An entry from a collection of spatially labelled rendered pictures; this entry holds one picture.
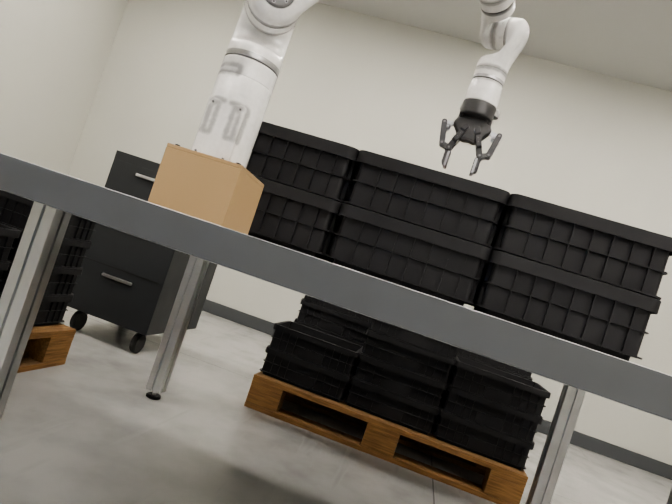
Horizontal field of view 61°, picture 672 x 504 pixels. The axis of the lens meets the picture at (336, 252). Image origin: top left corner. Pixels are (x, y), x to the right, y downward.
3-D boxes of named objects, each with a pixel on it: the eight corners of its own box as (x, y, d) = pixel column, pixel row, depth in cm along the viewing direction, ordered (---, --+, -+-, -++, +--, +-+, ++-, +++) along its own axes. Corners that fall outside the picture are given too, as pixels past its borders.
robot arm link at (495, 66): (513, 93, 127) (476, 88, 132) (535, 28, 128) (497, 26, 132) (506, 79, 121) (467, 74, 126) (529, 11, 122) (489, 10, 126)
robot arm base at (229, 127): (235, 166, 88) (271, 64, 89) (181, 148, 89) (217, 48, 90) (249, 179, 97) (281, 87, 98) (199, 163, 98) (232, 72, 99)
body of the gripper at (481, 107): (462, 91, 124) (448, 132, 124) (501, 101, 122) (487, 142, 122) (461, 103, 132) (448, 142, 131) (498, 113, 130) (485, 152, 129)
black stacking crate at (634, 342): (644, 367, 98) (665, 301, 98) (473, 311, 104) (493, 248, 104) (587, 349, 137) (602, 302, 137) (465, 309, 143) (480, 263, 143)
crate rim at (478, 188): (507, 204, 105) (511, 191, 105) (354, 159, 111) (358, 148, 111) (490, 231, 144) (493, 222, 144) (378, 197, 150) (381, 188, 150)
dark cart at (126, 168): (136, 358, 265) (198, 175, 267) (53, 326, 272) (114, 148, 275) (189, 347, 326) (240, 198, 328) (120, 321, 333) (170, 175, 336)
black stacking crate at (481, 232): (490, 253, 105) (509, 194, 105) (339, 207, 111) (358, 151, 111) (478, 267, 143) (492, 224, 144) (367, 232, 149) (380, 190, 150)
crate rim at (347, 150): (354, 159, 111) (358, 148, 111) (217, 120, 117) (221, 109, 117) (378, 197, 150) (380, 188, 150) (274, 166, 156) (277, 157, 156)
